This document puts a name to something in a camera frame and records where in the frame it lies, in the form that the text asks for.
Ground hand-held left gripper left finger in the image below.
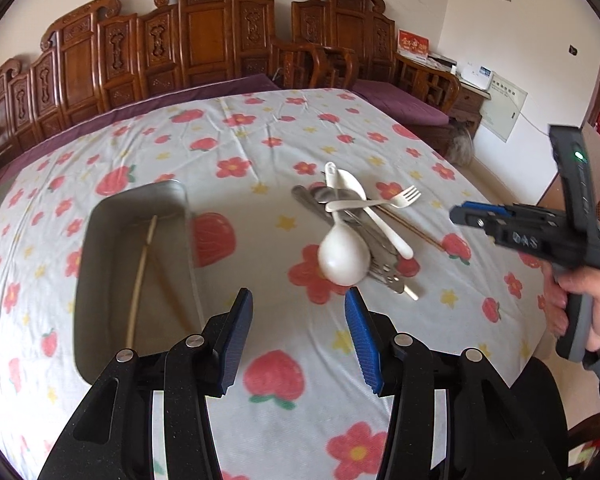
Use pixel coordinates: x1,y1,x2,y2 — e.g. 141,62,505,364
37,287,254,480

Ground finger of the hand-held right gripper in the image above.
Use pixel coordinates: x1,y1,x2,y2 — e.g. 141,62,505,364
461,201,513,217
450,208,496,231

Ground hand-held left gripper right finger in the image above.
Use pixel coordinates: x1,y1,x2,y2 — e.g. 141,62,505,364
344,287,558,480

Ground brown wooden chopstick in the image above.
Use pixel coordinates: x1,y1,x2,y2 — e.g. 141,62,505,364
375,204,445,252

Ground white plastic fork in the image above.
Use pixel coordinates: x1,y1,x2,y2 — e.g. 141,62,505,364
325,185,423,212

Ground cream round-bowl spoon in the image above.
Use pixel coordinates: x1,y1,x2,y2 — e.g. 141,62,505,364
318,161,372,286

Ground cream long-handled spoon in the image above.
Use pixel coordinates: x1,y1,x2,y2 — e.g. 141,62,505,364
336,169,415,259

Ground steel fork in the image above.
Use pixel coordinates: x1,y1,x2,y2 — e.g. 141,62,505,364
291,185,405,294

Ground rectangular metal tray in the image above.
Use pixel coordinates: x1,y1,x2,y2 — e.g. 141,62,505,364
74,179,207,385

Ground grey plastic bag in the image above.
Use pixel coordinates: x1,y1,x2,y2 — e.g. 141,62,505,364
447,122,476,167

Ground wooden side cabinet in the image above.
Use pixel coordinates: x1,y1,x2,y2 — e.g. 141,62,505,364
450,77,485,140

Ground beige board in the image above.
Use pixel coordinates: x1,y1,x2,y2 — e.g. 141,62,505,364
537,125,600,211

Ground purple armchair cushion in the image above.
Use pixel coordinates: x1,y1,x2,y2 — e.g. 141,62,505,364
352,78,451,127

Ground white box on cabinet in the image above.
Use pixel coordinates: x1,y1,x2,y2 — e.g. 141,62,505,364
455,62,494,91

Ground person's dark trousers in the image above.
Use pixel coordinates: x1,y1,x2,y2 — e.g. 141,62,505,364
515,357,570,480

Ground red desk calendar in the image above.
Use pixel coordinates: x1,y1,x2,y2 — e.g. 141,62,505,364
397,29,431,56

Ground floral strawberry print cloth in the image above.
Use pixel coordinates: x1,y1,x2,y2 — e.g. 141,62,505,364
0,87,556,480

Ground carved wooden armchair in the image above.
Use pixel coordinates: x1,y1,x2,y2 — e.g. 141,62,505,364
270,0,461,116

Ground purple bench cushion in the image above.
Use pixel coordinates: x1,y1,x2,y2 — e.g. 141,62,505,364
0,74,282,186

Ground carved wooden bench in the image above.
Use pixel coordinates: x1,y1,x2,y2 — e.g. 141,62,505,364
0,0,281,181

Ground white wall panel door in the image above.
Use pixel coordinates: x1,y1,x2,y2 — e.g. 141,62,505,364
480,71,529,143

